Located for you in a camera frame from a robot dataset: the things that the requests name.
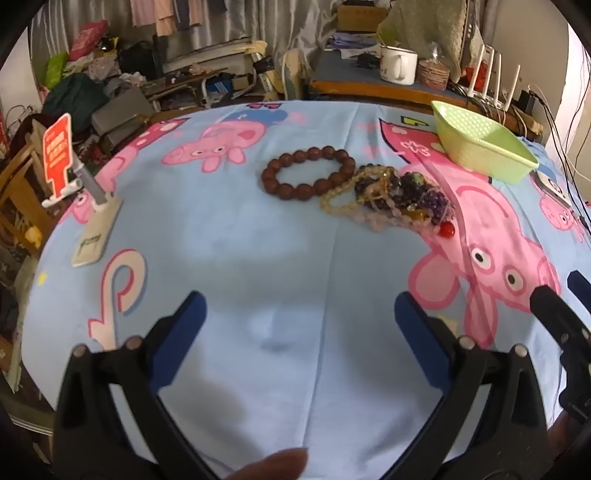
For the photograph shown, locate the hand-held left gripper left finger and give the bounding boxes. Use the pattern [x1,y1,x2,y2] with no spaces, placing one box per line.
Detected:
[54,290,222,480]

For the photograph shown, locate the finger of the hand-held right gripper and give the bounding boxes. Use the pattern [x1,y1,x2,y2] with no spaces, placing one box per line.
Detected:
[529,285,591,356]
[568,271,591,298]

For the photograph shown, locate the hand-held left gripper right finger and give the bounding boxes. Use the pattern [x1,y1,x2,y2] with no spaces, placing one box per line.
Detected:
[394,291,550,480]

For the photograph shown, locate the pink bead bracelet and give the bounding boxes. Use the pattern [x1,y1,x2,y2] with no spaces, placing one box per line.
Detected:
[344,198,446,234]

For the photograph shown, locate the purple bead bracelet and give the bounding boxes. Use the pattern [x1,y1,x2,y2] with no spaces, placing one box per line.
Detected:
[404,180,452,217]

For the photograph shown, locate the dark multicoloured stone bracelet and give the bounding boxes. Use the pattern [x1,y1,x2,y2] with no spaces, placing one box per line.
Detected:
[355,171,458,238]

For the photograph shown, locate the green plastic basket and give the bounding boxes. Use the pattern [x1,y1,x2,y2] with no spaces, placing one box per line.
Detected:
[431,100,540,185]

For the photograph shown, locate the yellow crystal bead bracelet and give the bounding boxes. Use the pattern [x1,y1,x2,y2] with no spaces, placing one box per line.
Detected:
[321,166,398,217]

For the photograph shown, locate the brown wooden bead bracelet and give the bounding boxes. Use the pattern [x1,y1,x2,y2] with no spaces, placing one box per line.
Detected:
[261,146,356,200]

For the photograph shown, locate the person's left hand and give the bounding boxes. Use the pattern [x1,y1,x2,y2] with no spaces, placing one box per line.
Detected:
[222,448,308,480]

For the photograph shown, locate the white square power bank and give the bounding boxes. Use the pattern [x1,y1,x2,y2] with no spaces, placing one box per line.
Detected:
[531,170,573,209]

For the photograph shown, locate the printed blue blanket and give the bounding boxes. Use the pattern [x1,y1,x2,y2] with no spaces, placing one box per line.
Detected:
[21,99,591,478]

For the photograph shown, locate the white phone stand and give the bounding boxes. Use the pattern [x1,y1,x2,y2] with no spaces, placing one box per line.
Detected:
[41,159,124,267]

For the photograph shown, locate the beige foam block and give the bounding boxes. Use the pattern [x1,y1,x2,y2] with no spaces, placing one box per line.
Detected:
[508,108,543,139]

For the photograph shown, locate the white router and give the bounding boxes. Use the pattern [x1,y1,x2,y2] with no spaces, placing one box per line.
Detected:
[466,44,522,112]

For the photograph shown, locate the wooden chair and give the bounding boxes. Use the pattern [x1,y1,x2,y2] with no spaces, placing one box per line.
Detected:
[0,143,61,250]

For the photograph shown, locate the red sign card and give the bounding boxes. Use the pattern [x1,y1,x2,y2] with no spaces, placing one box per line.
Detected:
[41,113,77,197]

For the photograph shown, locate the red shiny wrapping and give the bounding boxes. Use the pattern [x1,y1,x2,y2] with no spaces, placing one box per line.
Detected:
[464,62,490,90]

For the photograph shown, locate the grey case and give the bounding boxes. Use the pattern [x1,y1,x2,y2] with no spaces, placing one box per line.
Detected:
[90,88,155,134]

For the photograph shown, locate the cluttered low table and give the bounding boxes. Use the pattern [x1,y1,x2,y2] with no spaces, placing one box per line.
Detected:
[139,65,259,112]

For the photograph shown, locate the wooden desk with blue top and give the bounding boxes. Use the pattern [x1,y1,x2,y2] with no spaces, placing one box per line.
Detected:
[309,46,546,139]

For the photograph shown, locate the dark green bundle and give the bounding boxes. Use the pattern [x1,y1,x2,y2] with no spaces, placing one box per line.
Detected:
[42,74,109,132]

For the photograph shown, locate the white enamel mug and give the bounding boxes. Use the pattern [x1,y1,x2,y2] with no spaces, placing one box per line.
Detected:
[379,45,419,86]

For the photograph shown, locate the black bag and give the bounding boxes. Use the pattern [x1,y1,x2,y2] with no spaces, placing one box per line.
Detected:
[119,41,158,79]

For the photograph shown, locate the cream plastic chair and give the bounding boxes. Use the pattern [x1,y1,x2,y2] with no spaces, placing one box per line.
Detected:
[277,48,311,100]

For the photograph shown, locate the green plastic bag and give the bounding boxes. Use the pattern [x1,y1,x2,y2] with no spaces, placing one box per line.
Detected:
[44,52,69,88]

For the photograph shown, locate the green knitted cloth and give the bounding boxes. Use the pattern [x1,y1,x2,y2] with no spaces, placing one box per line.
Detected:
[379,0,472,84]

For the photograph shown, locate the stack of papers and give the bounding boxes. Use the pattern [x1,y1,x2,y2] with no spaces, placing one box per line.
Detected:
[325,30,379,51]

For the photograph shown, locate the red plastic bag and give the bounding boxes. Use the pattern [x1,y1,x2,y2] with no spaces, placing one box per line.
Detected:
[69,19,108,61]

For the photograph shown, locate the peach garment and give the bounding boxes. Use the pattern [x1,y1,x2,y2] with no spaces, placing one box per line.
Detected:
[154,0,177,38]

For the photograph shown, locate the dark blue trousers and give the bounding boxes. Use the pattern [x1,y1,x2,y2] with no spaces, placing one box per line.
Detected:
[173,0,191,32]

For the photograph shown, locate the cardboard box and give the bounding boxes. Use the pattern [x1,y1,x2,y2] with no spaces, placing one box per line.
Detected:
[337,4,393,33]

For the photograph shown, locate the pink dress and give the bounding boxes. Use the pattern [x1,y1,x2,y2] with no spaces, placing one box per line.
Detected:
[129,0,158,28]

